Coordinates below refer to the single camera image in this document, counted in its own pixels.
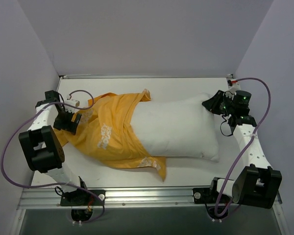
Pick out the yellow Mickey Mouse pillowcase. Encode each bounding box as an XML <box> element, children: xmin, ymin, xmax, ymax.
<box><xmin>54</xmin><ymin>89</ymin><xmax>167</xmax><ymax>180</ymax></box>

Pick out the white pillow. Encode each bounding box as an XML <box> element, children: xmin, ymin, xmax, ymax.
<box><xmin>130</xmin><ymin>93</ymin><xmax>220</xmax><ymax>162</ymax></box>

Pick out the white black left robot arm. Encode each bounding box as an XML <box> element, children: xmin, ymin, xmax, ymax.
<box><xmin>19</xmin><ymin>90</ymin><xmax>89</xmax><ymax>205</ymax></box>

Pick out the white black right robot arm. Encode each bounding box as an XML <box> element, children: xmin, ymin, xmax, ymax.
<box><xmin>202</xmin><ymin>90</ymin><xmax>282</xmax><ymax>209</ymax></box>

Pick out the thin black wire loop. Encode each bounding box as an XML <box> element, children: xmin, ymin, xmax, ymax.
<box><xmin>219</xmin><ymin>115</ymin><xmax>236</xmax><ymax>138</ymax></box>

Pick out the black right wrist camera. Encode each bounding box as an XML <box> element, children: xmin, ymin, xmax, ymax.
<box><xmin>232</xmin><ymin>90</ymin><xmax>251</xmax><ymax>108</ymax></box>

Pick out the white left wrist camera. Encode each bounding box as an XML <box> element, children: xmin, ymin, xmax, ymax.
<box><xmin>64</xmin><ymin>98</ymin><xmax>80</xmax><ymax>113</ymax></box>

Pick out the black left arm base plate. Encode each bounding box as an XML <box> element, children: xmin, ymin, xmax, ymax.
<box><xmin>60</xmin><ymin>189</ymin><xmax>106</xmax><ymax>207</ymax></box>

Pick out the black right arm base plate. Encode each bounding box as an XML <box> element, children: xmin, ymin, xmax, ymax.
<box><xmin>192</xmin><ymin>187</ymin><xmax>219</xmax><ymax>204</ymax></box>

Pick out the aluminium front frame rail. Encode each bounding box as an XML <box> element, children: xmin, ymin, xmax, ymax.
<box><xmin>17</xmin><ymin>185</ymin><xmax>282</xmax><ymax>210</ymax></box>

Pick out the aluminium frame rail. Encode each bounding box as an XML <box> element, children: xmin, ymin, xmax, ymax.
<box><xmin>226</xmin><ymin>74</ymin><xmax>270</xmax><ymax>185</ymax></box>
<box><xmin>17</xmin><ymin>185</ymin><xmax>282</xmax><ymax>210</ymax></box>

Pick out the aluminium right frame rail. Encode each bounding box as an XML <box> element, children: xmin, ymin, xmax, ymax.
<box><xmin>226</xmin><ymin>74</ymin><xmax>270</xmax><ymax>185</ymax></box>

